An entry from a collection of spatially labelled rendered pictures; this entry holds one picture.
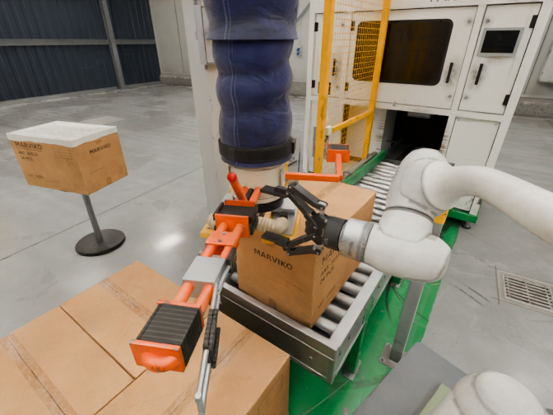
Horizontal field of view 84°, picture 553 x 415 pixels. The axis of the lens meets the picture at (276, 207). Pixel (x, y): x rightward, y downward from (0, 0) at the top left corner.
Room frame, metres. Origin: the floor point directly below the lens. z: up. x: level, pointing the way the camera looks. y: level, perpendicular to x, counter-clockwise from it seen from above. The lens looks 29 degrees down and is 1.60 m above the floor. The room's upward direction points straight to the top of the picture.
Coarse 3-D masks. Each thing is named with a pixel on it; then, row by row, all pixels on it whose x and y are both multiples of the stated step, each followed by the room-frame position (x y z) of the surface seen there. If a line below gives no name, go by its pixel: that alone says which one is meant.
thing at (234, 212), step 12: (228, 204) 0.70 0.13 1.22; (240, 204) 0.69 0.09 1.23; (252, 204) 0.69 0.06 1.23; (216, 216) 0.62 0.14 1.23; (228, 216) 0.62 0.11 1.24; (240, 216) 0.62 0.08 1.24; (252, 216) 0.62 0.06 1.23; (216, 228) 0.62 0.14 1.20; (228, 228) 0.62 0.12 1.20; (252, 228) 0.62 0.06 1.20
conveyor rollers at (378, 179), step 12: (384, 168) 2.72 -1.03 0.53; (396, 168) 2.68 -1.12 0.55; (360, 180) 2.40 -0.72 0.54; (372, 180) 2.42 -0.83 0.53; (384, 180) 2.39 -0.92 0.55; (384, 192) 2.18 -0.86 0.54; (384, 204) 2.00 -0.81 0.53; (372, 216) 1.79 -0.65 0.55; (360, 264) 1.28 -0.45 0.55; (360, 276) 1.19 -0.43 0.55; (348, 288) 1.11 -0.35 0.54; (360, 288) 1.10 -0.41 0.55; (336, 300) 1.05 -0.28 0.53; (348, 300) 1.03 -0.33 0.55; (324, 312) 0.98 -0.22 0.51; (336, 312) 0.96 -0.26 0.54; (324, 324) 0.89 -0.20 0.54; (336, 324) 0.89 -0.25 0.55
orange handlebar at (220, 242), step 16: (336, 160) 1.05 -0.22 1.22; (288, 176) 0.92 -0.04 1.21; (304, 176) 0.91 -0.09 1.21; (320, 176) 0.91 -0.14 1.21; (336, 176) 0.90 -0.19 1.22; (256, 192) 0.78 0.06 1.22; (224, 224) 0.61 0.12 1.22; (240, 224) 0.61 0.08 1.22; (208, 240) 0.54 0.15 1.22; (224, 240) 0.54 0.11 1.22; (208, 256) 0.50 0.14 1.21; (224, 256) 0.49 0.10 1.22; (192, 288) 0.41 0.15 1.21; (208, 288) 0.40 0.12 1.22; (208, 304) 0.37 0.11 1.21; (144, 352) 0.27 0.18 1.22; (160, 368) 0.26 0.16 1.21
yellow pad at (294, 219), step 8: (296, 208) 0.90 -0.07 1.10; (272, 216) 0.86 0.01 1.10; (280, 216) 0.81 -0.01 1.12; (288, 216) 0.85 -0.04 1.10; (296, 216) 0.86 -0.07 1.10; (296, 224) 0.80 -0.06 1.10; (264, 232) 0.76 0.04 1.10; (288, 232) 0.75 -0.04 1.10; (296, 232) 0.76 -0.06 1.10; (264, 240) 0.73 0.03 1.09
